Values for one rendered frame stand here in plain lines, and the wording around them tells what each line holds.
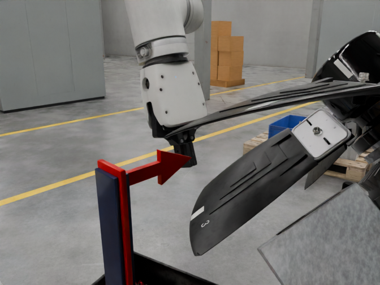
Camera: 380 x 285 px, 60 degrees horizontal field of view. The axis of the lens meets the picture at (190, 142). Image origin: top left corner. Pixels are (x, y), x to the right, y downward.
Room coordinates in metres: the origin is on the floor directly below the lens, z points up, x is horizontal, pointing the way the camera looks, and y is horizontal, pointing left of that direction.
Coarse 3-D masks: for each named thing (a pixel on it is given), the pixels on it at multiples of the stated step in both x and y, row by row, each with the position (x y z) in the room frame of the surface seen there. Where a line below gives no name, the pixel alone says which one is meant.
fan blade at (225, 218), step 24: (264, 144) 0.55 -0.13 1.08; (288, 144) 0.50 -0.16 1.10; (240, 168) 0.54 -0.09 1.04; (264, 168) 0.49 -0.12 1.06; (288, 168) 0.46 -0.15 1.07; (312, 168) 0.44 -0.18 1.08; (216, 192) 0.53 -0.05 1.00; (240, 192) 0.48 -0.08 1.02; (264, 192) 0.45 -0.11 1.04; (216, 216) 0.47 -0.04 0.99; (240, 216) 0.43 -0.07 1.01; (192, 240) 0.45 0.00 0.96; (216, 240) 0.41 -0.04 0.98
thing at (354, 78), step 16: (368, 32) 0.48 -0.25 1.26; (352, 48) 0.47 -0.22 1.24; (368, 48) 0.46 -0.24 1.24; (352, 64) 0.46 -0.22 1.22; (368, 64) 0.45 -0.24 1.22; (352, 80) 0.45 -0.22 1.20; (352, 96) 0.45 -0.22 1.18; (368, 96) 0.44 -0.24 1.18; (336, 112) 0.48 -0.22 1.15; (352, 112) 0.45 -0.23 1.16; (368, 112) 0.45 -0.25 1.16; (368, 128) 0.45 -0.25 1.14; (352, 144) 0.46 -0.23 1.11; (368, 144) 0.42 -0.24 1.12
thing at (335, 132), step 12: (324, 108) 0.52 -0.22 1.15; (312, 120) 0.52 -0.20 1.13; (324, 120) 0.50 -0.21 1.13; (336, 120) 0.48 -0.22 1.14; (300, 132) 0.51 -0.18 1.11; (312, 132) 0.50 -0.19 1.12; (324, 132) 0.48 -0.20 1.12; (336, 132) 0.47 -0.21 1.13; (348, 132) 0.45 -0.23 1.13; (312, 144) 0.48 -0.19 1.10; (324, 144) 0.46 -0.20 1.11; (336, 144) 0.45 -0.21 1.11; (312, 156) 0.46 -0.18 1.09; (324, 156) 0.45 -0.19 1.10
